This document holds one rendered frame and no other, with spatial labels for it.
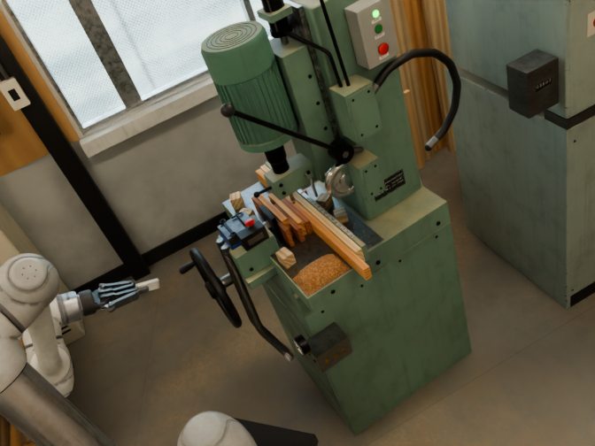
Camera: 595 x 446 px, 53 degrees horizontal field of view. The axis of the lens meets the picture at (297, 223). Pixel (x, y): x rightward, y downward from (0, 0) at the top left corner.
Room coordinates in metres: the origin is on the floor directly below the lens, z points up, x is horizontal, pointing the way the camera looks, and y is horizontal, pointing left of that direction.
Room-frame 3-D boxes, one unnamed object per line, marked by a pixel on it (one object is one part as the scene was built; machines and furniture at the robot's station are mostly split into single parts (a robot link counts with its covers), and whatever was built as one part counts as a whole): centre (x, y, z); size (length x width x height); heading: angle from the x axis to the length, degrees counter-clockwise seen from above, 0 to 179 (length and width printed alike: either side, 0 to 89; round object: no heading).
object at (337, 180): (1.42, -0.17, 1.02); 0.12 x 0.03 x 0.12; 107
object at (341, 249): (1.43, -0.03, 0.92); 0.67 x 0.02 x 0.04; 17
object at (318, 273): (1.20, -0.01, 0.92); 0.14 x 0.09 x 0.04; 107
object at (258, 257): (1.41, 0.16, 0.91); 0.15 x 0.14 x 0.09; 17
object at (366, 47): (1.46, -0.36, 1.40); 0.10 x 0.06 x 0.16; 107
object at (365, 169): (1.40, -0.23, 1.02); 0.09 x 0.07 x 0.12; 17
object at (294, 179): (1.50, -0.03, 1.03); 0.14 x 0.07 x 0.09; 107
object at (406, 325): (1.54, -0.13, 0.35); 0.58 x 0.45 x 0.71; 107
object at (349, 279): (1.43, 0.08, 0.87); 0.61 x 0.30 x 0.06; 17
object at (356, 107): (1.42, -0.26, 1.22); 0.09 x 0.08 x 0.15; 107
